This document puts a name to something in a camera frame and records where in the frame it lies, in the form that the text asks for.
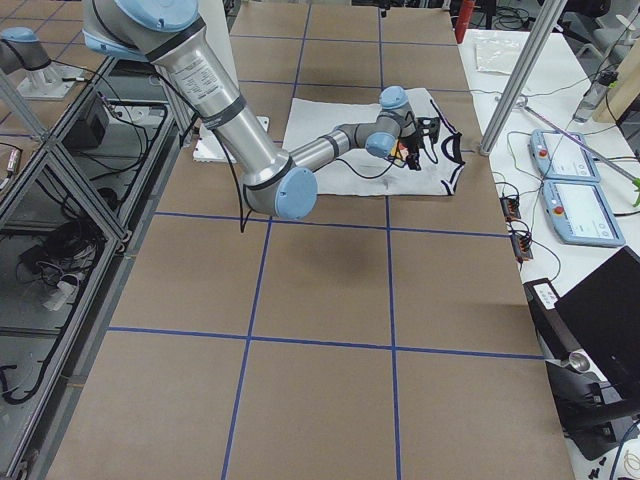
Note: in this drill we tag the upper teach pendant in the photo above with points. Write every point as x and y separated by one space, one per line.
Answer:
559 158

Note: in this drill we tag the red fire extinguisher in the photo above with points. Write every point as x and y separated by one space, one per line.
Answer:
465 13

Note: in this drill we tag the black stand with metal cup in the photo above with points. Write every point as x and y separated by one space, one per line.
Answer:
593 414

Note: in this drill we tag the black power adapter box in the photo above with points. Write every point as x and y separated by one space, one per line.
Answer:
90 127

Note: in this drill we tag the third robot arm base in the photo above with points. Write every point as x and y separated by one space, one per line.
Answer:
21 49

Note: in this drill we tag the clear plastic bag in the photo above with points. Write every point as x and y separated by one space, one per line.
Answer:
496 56

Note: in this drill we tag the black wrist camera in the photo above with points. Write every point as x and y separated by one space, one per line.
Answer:
413 158

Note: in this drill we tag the lower teach pendant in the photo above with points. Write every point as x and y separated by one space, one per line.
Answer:
580 214

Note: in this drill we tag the aluminium frame glass cabinet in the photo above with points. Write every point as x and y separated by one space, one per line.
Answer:
71 225

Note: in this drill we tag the lower small circuit board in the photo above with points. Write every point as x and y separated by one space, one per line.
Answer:
521 247

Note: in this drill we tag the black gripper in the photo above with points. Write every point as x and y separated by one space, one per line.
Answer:
412 145

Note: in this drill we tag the upper small circuit board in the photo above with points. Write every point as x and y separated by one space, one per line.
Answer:
510 208

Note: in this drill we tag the grey cartoon print t-shirt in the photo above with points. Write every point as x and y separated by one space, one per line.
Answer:
361 174

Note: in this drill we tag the aluminium frame post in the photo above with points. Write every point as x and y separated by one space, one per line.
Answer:
533 47

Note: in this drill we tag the teach pendant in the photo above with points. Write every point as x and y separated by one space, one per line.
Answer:
559 158
580 214

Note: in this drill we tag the small circuit board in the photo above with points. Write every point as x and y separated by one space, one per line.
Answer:
510 208
521 247

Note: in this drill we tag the black laptop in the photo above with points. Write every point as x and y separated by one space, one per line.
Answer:
602 313

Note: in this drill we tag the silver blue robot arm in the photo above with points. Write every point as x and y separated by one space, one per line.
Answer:
172 35

